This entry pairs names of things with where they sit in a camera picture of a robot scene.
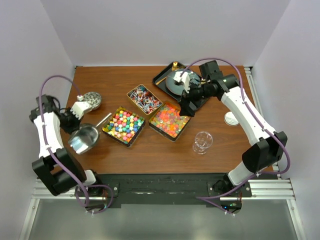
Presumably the black tray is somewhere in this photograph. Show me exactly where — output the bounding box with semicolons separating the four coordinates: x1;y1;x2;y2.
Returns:
152;61;208;109

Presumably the purple cable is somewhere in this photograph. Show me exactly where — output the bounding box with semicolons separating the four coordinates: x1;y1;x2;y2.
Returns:
182;57;292;211
37;75;114;215

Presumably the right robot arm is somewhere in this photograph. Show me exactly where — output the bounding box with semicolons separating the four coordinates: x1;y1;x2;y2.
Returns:
173;59;288;197

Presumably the gold spoon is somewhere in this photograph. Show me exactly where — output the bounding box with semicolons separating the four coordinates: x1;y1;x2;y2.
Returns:
171;61;179;71

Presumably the clear glass jar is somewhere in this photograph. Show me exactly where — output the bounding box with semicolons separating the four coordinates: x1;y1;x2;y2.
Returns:
192;131;213;155

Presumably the patterned small bowl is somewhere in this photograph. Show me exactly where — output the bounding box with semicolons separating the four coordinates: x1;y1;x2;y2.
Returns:
83;91;102;110

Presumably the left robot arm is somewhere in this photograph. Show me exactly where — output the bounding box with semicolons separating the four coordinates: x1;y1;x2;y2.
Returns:
29;94;104;196

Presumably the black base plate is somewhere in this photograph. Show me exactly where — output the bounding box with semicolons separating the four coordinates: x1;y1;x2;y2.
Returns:
85;173;252;213

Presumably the blue-grey plate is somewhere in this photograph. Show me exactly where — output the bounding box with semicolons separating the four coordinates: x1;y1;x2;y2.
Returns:
165;69;201;96

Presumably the tin of star candies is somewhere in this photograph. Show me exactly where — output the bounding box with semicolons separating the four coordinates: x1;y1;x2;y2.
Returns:
102;106;146;148

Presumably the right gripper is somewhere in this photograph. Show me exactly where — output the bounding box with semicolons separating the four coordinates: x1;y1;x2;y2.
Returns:
178;78;212;117

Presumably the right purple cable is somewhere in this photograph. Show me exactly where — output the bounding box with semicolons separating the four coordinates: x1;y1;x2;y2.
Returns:
182;57;292;211

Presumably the silver jar lid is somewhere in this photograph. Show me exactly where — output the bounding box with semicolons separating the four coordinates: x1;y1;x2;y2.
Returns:
224;111;239;126

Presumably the metal scoop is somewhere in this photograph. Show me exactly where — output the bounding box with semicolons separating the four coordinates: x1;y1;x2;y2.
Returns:
68;112;112;155

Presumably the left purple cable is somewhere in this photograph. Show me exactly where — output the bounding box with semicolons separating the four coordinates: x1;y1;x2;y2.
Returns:
37;75;114;215

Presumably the tin of gummy candies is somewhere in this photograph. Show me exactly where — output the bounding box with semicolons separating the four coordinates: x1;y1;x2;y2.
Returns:
148;101;191;142

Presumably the tin of lollipops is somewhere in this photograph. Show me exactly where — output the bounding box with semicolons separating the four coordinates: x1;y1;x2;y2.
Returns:
126;84;163;118

